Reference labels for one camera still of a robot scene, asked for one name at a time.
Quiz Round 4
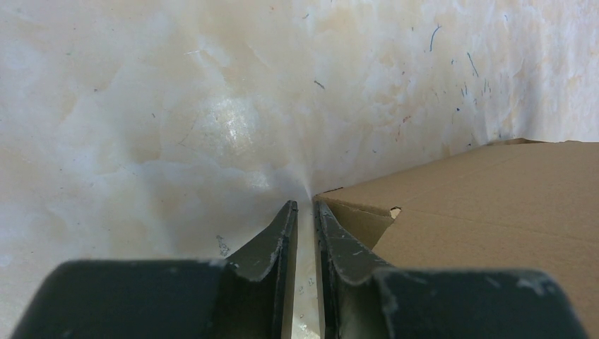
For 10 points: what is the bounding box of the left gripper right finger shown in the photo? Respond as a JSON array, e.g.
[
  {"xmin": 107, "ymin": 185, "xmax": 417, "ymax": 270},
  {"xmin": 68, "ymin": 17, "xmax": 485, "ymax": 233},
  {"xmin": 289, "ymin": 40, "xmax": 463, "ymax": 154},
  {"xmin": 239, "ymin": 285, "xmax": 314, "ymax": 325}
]
[{"xmin": 314, "ymin": 201, "xmax": 587, "ymax": 338}]

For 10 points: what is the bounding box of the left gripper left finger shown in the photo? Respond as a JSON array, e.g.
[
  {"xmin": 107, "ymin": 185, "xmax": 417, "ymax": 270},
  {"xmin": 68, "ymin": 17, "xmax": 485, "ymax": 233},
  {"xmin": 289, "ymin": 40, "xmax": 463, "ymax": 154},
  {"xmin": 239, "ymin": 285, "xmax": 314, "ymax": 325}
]
[{"xmin": 12, "ymin": 201, "xmax": 298, "ymax": 338}]

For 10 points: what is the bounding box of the brown cardboard box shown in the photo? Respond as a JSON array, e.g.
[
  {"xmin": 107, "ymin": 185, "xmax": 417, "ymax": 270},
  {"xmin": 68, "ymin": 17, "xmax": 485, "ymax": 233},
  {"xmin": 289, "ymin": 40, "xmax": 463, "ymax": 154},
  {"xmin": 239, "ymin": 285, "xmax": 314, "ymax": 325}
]
[{"xmin": 319, "ymin": 138, "xmax": 598, "ymax": 338}]

